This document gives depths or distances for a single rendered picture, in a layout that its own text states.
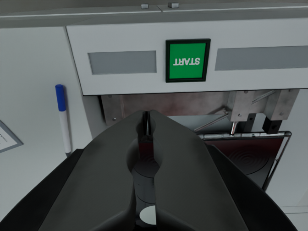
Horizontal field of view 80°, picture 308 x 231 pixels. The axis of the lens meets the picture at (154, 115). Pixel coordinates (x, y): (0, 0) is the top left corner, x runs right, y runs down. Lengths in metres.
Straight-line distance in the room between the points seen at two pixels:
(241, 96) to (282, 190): 0.49
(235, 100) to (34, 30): 0.32
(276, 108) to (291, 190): 0.45
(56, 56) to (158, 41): 0.13
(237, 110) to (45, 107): 0.33
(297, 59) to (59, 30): 0.31
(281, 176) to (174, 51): 0.58
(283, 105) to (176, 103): 0.20
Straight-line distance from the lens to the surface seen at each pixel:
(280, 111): 0.43
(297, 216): 0.88
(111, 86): 0.28
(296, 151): 0.68
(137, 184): 0.50
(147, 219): 0.64
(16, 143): 0.39
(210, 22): 0.26
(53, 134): 0.35
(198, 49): 0.26
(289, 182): 0.77
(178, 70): 0.26
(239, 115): 0.39
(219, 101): 0.40
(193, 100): 0.38
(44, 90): 0.31
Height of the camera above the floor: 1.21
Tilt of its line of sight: 58 degrees down
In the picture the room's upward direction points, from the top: 178 degrees clockwise
